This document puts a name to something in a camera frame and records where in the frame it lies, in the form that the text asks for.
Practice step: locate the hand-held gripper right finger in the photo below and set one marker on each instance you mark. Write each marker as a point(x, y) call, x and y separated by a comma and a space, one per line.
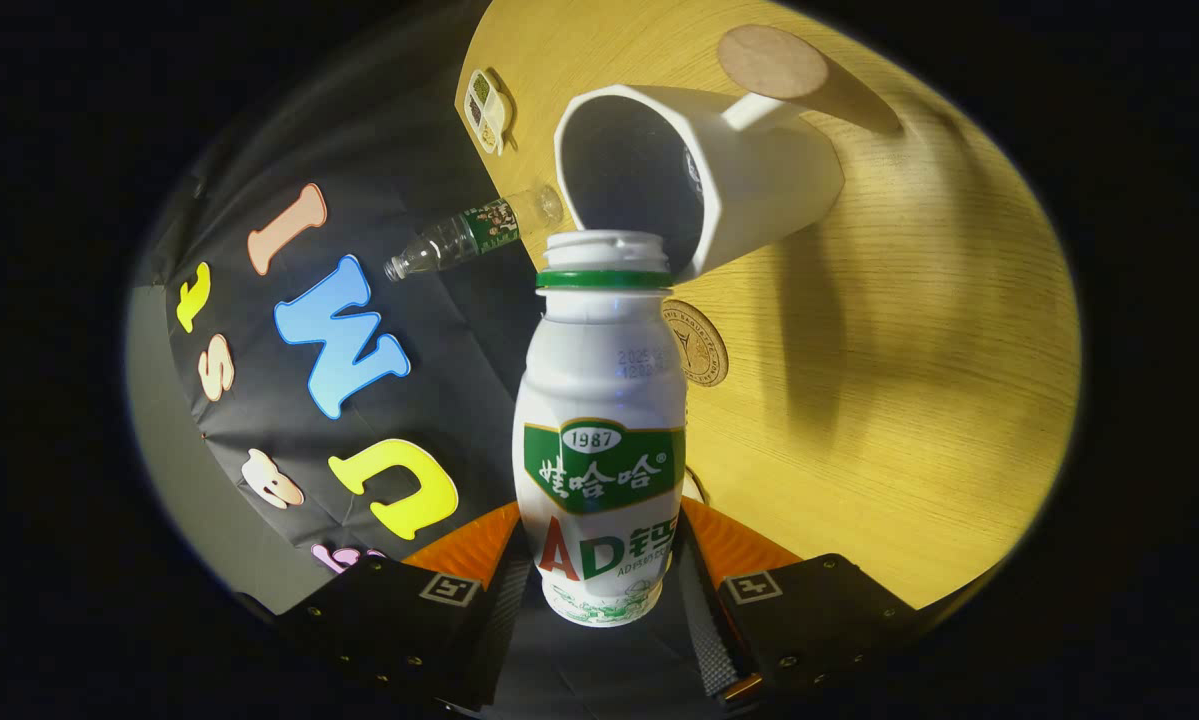
point(714, 640)

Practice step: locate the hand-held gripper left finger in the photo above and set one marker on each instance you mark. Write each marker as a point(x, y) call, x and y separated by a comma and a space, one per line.
point(484, 640)

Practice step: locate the white juice bottle green label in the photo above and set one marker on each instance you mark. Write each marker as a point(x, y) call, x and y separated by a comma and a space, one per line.
point(599, 380)

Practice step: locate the round cork coaster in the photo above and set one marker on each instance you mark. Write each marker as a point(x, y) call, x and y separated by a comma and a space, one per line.
point(704, 345)

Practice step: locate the clear plastic water bottle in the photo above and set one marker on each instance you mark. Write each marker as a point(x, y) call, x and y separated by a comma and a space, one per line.
point(469, 232)

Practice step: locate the black backdrop cloth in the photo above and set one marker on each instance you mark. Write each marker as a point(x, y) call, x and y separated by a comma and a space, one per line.
point(459, 400)

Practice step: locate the wooden table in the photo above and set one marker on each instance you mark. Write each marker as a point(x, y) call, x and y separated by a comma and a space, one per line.
point(909, 400)

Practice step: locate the white divided bean dish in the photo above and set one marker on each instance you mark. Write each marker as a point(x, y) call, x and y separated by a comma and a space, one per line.
point(487, 108)

